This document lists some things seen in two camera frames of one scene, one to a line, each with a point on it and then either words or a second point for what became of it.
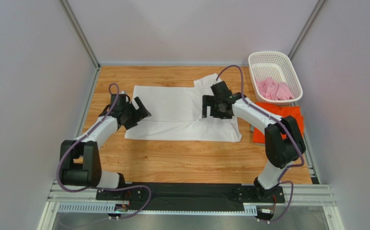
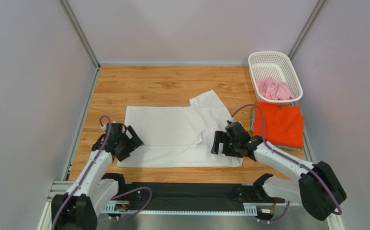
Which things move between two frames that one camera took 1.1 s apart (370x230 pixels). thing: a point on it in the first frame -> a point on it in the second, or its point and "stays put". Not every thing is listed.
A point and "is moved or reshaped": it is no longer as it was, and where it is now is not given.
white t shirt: x=176 y=115 is moved or reshaped
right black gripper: x=216 y=106 -> x=225 y=144
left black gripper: x=137 y=117 -> x=134 y=142
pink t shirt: x=272 y=89 stays put
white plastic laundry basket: x=274 y=79 stays put
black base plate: x=157 y=196 stays put
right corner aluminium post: x=318 y=7 stays put
